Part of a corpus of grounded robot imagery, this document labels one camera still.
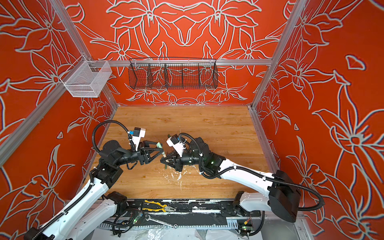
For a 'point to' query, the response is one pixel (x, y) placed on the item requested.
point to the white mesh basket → (86, 78)
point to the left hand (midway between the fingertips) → (161, 148)
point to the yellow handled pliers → (165, 208)
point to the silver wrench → (148, 218)
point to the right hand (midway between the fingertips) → (161, 159)
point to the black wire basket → (173, 73)
